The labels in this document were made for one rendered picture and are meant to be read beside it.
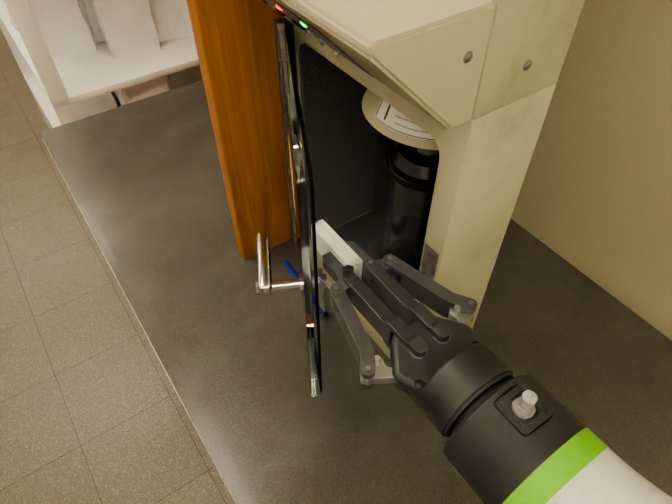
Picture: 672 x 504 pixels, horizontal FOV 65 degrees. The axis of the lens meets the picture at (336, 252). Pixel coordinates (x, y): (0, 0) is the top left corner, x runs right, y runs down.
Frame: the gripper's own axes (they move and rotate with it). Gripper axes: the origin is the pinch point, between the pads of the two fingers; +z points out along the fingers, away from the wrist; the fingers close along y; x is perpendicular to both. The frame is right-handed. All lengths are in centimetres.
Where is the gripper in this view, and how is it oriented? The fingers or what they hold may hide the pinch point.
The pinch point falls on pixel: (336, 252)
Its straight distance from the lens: 52.2
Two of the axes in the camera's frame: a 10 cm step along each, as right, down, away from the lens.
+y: -8.2, 4.2, -3.8
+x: 0.0, 6.7, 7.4
